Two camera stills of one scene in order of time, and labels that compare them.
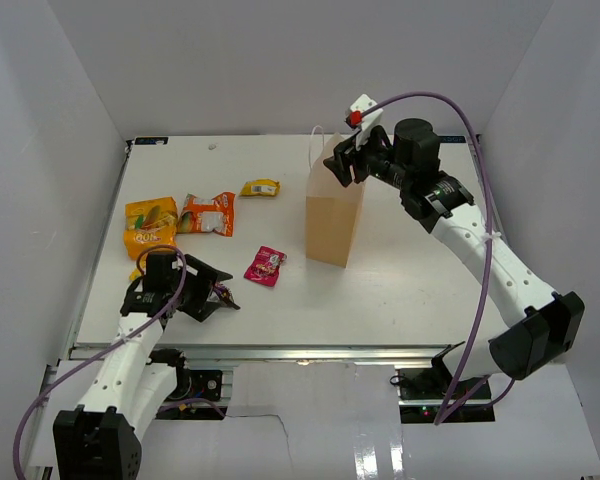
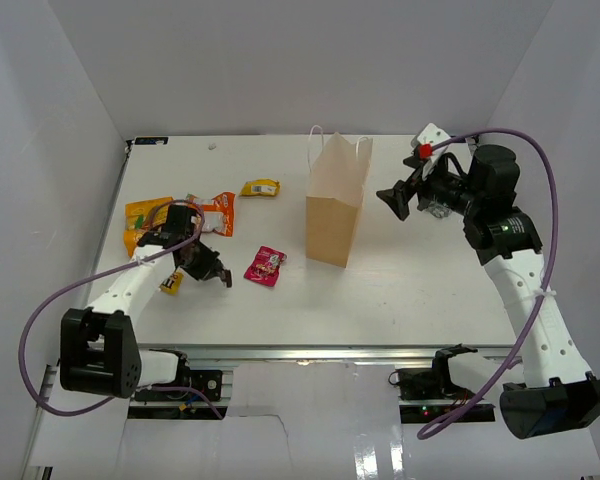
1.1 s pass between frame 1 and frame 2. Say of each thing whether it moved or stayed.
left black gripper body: moved
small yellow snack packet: stayed
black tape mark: stayed
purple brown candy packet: moved
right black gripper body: moved
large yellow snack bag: stayed
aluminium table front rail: stayed
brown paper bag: stayed
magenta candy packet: stayed
